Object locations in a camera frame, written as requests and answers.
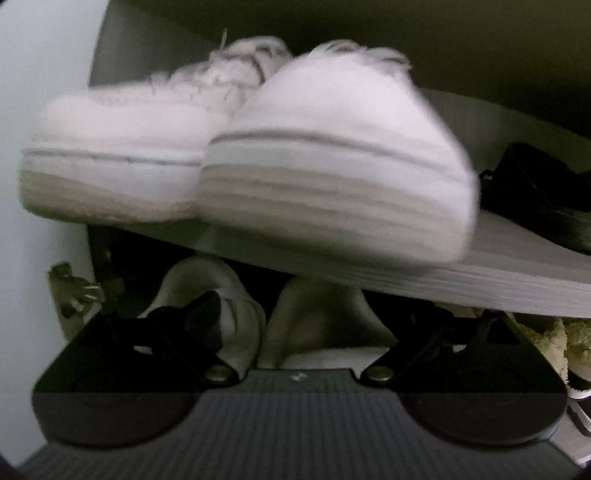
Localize white cabinet door left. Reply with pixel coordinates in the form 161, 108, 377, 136
1, 1, 107, 464

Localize white chunky sneaker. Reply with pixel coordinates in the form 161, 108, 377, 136
257, 278, 396, 376
139, 256, 266, 380

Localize shoe cabinet shelves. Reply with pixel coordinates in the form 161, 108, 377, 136
87, 0, 591, 319

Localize yellow-green shoe on shelf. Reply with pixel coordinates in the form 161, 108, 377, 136
508, 312, 568, 384

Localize cream nike sneaker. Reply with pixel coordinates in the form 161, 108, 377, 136
19, 36, 291, 225
197, 40, 479, 266

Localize metal door hinge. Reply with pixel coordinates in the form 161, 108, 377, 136
48, 262, 106, 320

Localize dark slipper on shelf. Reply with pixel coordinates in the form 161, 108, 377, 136
480, 142, 590, 255

